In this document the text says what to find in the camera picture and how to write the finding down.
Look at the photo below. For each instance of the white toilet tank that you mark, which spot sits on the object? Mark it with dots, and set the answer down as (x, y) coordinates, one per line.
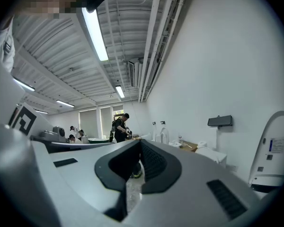
(213, 155)

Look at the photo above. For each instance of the brown cardboard box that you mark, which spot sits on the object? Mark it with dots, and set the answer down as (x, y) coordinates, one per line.
(189, 146)

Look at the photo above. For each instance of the white wall socket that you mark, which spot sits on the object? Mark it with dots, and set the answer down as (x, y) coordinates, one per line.
(233, 167)

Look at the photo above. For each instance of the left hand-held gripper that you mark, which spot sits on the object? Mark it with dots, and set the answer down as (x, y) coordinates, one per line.
(23, 120)

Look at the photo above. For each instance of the long ceiling light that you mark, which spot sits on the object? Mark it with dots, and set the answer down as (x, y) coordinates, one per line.
(65, 103)
(23, 84)
(120, 91)
(94, 33)

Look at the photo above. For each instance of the black wall-mounted box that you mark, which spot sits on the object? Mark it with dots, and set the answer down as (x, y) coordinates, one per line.
(219, 121)

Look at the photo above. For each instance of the grey round-door appliance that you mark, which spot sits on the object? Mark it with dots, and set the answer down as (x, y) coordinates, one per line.
(59, 134)

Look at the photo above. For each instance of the white ceiling pipes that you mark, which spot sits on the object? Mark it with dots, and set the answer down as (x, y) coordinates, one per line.
(156, 39)

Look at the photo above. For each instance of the white raised toilet lid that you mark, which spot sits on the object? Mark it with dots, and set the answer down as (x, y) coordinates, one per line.
(164, 134)

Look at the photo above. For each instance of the green bathtub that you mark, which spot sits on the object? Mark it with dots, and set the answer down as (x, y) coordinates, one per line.
(99, 140)

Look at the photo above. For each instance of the person's white shirt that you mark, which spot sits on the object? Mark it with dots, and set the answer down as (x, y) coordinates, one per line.
(5, 46)

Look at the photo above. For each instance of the grey window blind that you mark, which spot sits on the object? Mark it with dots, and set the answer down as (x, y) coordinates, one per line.
(105, 121)
(88, 123)

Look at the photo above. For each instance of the white toilet seat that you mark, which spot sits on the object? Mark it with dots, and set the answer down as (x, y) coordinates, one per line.
(272, 150)

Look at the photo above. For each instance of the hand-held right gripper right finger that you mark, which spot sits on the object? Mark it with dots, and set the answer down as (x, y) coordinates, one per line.
(194, 171)

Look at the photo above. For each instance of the black head-mounted camera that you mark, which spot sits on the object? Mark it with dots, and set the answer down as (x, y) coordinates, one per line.
(95, 0)

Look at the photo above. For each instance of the white ceiling air conditioner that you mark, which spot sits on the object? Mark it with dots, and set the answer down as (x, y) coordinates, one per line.
(134, 72)

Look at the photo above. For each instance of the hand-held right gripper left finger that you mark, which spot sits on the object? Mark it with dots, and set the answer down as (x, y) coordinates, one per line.
(80, 181)

